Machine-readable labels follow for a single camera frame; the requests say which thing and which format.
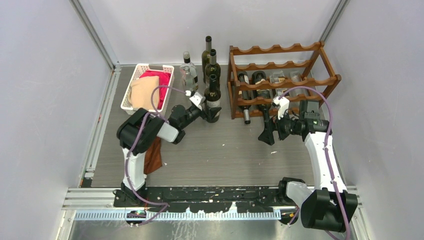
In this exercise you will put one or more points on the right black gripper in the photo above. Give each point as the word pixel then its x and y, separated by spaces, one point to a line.
pixel 267 135

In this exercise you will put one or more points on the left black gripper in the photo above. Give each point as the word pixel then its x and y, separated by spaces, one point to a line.
pixel 210 114

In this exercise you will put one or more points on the dark wine bottle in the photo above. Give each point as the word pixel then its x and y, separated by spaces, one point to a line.
pixel 212 68
pixel 205 57
pixel 257 78
pixel 213 92

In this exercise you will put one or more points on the brown bottle gold cap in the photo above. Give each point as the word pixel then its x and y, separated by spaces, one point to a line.
pixel 242 76

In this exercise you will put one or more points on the brown wooden wine rack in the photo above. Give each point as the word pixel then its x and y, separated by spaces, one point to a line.
pixel 234 85

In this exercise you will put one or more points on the dark wine bottle front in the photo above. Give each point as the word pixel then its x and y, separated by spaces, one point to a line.
pixel 257 78

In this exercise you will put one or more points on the tall slim clear bottle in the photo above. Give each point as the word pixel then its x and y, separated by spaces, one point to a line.
pixel 189 80

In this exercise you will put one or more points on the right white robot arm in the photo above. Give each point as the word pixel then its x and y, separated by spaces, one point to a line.
pixel 329 206

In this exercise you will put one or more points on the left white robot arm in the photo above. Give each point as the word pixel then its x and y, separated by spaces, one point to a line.
pixel 139 132

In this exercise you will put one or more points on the clear bottle black cap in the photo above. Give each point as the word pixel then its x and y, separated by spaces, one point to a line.
pixel 187 63

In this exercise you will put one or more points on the dark wine bottle back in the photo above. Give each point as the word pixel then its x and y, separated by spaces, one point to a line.
pixel 205 57

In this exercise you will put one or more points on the pink red cloth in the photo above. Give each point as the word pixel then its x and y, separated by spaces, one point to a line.
pixel 164 79

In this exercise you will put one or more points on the beige folded cloth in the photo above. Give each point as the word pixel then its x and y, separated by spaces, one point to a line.
pixel 141 91

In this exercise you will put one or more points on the brown cloth on table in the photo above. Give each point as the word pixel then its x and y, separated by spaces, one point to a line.
pixel 153 158

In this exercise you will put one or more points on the white plastic basket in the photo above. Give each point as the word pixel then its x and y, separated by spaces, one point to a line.
pixel 140 69

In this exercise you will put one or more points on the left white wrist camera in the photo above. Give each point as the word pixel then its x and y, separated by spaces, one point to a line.
pixel 197 99

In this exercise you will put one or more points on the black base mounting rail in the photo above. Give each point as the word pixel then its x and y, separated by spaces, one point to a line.
pixel 207 199

